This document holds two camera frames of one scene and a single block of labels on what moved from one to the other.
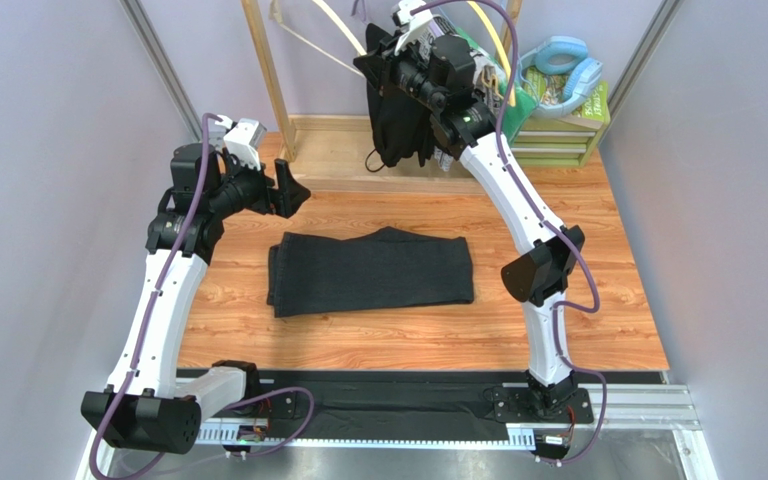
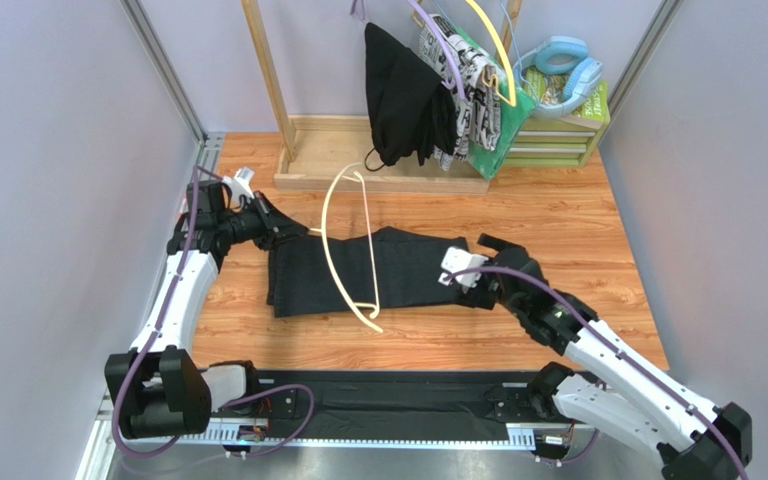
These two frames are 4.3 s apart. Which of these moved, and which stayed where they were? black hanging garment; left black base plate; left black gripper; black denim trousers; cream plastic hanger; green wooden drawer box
Moved: left black gripper; cream plastic hanger
Stayed: left black base plate; green wooden drawer box; black denim trousers; black hanging garment
